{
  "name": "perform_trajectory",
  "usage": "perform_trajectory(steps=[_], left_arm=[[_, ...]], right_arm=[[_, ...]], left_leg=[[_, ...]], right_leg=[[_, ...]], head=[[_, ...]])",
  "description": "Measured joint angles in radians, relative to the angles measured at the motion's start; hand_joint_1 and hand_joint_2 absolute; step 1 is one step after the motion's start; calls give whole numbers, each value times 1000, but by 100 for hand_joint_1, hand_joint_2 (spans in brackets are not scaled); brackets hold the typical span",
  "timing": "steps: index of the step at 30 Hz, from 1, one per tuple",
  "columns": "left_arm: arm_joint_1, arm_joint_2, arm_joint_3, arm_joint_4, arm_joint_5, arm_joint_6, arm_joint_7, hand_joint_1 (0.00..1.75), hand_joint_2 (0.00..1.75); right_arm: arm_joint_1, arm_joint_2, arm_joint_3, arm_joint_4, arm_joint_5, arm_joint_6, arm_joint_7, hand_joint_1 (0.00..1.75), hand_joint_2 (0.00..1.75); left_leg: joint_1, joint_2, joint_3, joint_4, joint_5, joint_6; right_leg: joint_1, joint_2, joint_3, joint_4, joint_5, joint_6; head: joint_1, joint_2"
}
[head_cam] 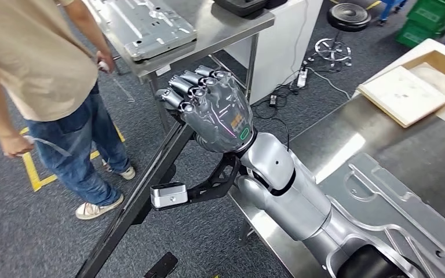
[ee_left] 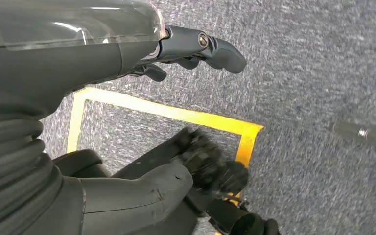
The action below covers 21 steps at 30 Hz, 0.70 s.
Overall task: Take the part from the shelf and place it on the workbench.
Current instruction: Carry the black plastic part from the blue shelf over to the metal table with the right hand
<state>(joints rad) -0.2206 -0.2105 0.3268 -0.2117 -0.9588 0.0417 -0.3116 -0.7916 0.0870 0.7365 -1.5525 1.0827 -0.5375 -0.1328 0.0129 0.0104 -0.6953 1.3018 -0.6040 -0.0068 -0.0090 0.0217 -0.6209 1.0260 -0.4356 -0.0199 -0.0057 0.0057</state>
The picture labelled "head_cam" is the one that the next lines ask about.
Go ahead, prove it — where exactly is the white foam insert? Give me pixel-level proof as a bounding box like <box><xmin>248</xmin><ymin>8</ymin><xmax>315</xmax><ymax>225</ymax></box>
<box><xmin>410</xmin><ymin>62</ymin><xmax>445</xmax><ymax>100</ymax></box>

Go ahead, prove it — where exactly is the person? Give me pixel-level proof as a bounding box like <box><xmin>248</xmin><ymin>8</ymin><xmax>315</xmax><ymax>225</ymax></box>
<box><xmin>0</xmin><ymin>0</ymin><xmax>137</xmax><ymax>221</ymax></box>

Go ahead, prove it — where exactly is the black plastic part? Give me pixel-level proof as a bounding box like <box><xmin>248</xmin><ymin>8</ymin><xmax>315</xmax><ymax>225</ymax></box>
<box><xmin>74</xmin><ymin>120</ymin><xmax>196</xmax><ymax>278</ymax></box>

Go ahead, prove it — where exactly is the green plastic crate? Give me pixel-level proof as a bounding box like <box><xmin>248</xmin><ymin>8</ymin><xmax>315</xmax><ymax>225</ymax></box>
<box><xmin>406</xmin><ymin>0</ymin><xmax>445</xmax><ymax>28</ymax></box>
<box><xmin>395</xmin><ymin>19</ymin><xmax>435</xmax><ymax>49</ymax></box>

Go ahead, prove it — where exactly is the black robot foot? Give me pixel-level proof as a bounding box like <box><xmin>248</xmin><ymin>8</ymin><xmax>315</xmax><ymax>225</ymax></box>
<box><xmin>144</xmin><ymin>251</ymin><xmax>179</xmax><ymax>278</ymax></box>

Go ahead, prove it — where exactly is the white foam slab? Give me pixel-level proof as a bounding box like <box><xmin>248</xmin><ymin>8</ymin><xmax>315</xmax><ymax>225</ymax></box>
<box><xmin>356</xmin><ymin>65</ymin><xmax>445</xmax><ymax>129</ymax></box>

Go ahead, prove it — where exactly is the white power strip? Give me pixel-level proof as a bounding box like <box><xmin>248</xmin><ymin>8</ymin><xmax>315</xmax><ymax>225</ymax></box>
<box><xmin>296</xmin><ymin>68</ymin><xmax>309</xmax><ymax>89</ymax></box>

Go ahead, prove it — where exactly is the person's hand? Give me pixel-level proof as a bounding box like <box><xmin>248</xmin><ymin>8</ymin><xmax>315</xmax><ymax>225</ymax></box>
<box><xmin>96</xmin><ymin>50</ymin><xmax>116</xmax><ymax>74</ymax></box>
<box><xmin>0</xmin><ymin>132</ymin><xmax>35</xmax><ymax>159</ymax></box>

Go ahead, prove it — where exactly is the black power cable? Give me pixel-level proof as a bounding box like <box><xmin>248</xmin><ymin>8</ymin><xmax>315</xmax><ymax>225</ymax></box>
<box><xmin>251</xmin><ymin>82</ymin><xmax>312</xmax><ymax>151</ymax></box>

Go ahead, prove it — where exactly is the stainless steel table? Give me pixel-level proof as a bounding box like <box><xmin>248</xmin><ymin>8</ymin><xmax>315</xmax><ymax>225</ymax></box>
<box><xmin>82</xmin><ymin>0</ymin><xmax>276</xmax><ymax>133</ymax></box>

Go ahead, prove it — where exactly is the black round stool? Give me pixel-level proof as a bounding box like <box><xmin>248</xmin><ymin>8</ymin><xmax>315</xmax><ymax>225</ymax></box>
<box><xmin>313</xmin><ymin>3</ymin><xmax>372</xmax><ymax>73</ymax></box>

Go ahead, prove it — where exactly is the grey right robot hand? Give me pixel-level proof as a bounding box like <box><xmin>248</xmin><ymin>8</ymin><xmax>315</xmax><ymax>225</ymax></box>
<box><xmin>155</xmin><ymin>65</ymin><xmax>256</xmax><ymax>154</ymax></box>

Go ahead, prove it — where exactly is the stainless steel workbench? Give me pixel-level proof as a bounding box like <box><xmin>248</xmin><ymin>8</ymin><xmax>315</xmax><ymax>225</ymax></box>
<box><xmin>228</xmin><ymin>92</ymin><xmax>445</xmax><ymax>278</ymax></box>

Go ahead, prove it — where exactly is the stamped aluminium panel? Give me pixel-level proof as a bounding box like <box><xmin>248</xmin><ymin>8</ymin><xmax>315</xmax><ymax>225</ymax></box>
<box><xmin>318</xmin><ymin>152</ymin><xmax>445</xmax><ymax>278</ymax></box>
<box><xmin>86</xmin><ymin>0</ymin><xmax>198</xmax><ymax>62</ymax></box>

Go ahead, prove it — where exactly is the black camera bracket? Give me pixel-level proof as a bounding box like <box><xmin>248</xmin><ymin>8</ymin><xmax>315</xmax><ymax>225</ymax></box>
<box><xmin>185</xmin><ymin>153</ymin><xmax>242</xmax><ymax>204</ymax></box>

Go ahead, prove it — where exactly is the white cabinet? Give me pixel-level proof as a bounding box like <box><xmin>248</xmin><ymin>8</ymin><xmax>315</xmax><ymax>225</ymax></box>
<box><xmin>224</xmin><ymin>0</ymin><xmax>324</xmax><ymax>105</ymax></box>

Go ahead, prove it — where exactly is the grey power strip cable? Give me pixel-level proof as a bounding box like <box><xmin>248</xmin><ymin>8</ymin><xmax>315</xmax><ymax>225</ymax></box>
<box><xmin>306</xmin><ymin>67</ymin><xmax>352</xmax><ymax>101</ymax></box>

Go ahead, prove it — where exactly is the blue metal cart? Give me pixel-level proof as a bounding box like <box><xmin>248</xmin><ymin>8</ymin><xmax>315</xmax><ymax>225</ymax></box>
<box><xmin>377</xmin><ymin>0</ymin><xmax>408</xmax><ymax>23</ymax></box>

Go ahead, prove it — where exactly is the black plastic case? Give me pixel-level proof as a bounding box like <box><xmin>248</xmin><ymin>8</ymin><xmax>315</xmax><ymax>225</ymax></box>
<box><xmin>213</xmin><ymin>0</ymin><xmax>289</xmax><ymax>18</ymax></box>

